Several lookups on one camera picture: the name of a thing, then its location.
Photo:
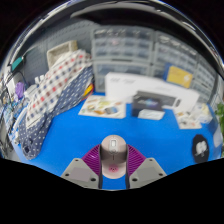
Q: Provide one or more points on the white blue glove box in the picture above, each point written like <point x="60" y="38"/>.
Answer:
<point x="203" y="113"/>

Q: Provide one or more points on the green potted plant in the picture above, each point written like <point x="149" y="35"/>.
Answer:
<point x="220" y="110"/>

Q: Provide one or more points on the small black box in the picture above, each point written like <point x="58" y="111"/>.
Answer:
<point x="143" y="101"/>

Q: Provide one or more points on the white woven basket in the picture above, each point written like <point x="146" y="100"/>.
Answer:
<point x="60" y="51"/>

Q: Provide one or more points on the yellow and blue box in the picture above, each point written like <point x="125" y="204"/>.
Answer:
<point x="179" y="76"/>

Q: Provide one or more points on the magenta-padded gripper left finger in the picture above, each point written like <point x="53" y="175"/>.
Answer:
<point x="76" y="171"/>

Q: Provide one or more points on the white keyboard carton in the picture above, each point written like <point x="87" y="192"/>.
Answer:
<point x="120" y="85"/>

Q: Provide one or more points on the navy polka dot cloth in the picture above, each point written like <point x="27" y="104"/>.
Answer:
<point x="33" y="140"/>

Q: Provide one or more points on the purple plastic bag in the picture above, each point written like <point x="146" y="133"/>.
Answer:
<point x="20" y="90"/>

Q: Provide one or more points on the grey pegboard panel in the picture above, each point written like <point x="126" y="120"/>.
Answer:
<point x="40" y="46"/>

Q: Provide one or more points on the yellow and red tool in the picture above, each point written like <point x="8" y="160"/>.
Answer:
<point x="88" y="90"/>

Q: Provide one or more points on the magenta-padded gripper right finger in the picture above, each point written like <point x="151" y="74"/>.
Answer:
<point x="150" y="170"/>

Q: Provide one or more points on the food print sticker sheet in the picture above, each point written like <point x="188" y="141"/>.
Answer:
<point x="101" y="107"/>

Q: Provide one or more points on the red blue checked cloth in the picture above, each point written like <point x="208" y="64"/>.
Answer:
<point x="53" y="86"/>

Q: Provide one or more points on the pink computer mouse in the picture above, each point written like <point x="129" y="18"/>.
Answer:
<point x="113" y="160"/>

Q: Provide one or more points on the cartoon print sticker sheet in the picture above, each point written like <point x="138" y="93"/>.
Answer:
<point x="188" y="121"/>

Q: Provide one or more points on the black scalloped mouse pad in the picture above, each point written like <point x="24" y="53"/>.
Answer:
<point x="196" y="156"/>

